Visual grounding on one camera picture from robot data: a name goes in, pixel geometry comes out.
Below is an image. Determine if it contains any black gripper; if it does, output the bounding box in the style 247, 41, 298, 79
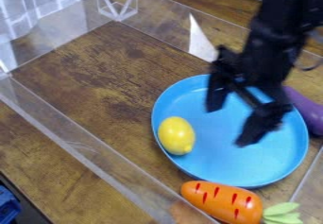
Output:
206, 19, 306, 147

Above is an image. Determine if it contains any yellow toy lemon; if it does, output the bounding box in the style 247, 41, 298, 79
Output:
158, 116, 196, 155

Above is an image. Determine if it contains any blue round tray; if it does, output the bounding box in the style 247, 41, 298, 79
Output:
151, 75, 310, 188

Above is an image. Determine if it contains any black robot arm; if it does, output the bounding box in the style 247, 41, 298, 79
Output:
206, 0, 323, 147

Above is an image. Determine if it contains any purple toy eggplant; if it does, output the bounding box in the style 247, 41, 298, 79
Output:
285, 86, 323, 136

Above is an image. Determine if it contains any orange toy carrot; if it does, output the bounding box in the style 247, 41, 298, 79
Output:
180, 180, 305, 224

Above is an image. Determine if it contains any blue object at corner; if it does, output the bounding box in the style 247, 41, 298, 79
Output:
0, 185, 22, 224

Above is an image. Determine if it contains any black cable loop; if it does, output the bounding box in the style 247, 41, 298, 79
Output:
294, 57, 323, 72

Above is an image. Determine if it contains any clear acrylic enclosure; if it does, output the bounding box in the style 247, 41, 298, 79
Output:
0, 0, 319, 224

